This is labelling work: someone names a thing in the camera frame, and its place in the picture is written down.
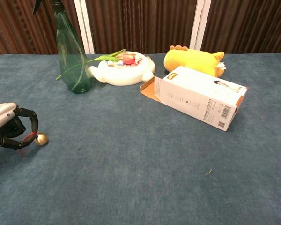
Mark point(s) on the yellow plush toy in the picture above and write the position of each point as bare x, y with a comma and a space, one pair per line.
194, 61

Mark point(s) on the white and orange carton box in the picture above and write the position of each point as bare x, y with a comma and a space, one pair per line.
196, 97

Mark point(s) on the blue table cloth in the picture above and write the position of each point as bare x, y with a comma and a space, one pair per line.
140, 152

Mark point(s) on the green artificial flower stem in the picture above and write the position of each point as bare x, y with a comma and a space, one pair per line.
103, 58

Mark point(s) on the green spray bottle black trigger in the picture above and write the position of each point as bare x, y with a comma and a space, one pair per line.
72, 54

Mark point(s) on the small green leaf scrap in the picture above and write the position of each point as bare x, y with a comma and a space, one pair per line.
209, 171

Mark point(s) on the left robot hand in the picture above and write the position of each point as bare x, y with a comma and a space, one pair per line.
9, 126

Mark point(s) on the white round toy plate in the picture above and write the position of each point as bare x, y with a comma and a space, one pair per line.
124, 70

